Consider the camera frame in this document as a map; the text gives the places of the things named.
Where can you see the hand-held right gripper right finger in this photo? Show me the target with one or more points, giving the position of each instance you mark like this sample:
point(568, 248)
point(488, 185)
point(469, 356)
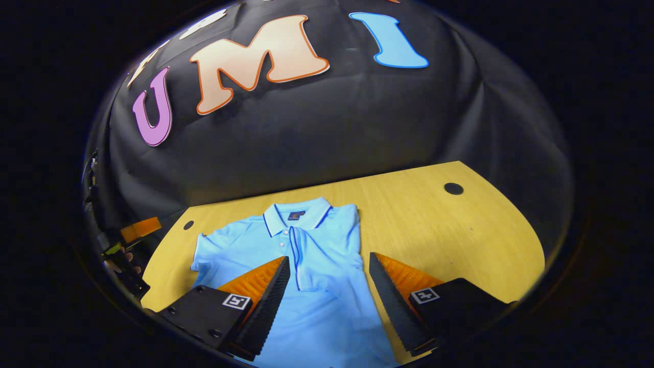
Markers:
point(393, 306)

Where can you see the black backdrop cloth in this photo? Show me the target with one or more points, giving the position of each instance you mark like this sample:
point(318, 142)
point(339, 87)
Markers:
point(306, 143)

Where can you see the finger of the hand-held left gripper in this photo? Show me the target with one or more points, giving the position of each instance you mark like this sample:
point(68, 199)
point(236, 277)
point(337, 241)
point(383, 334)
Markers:
point(140, 229)

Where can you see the light blue polo T-shirt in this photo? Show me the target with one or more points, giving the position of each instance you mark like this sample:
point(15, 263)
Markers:
point(327, 240)

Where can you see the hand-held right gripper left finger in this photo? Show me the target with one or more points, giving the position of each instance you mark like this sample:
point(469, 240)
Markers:
point(265, 312)

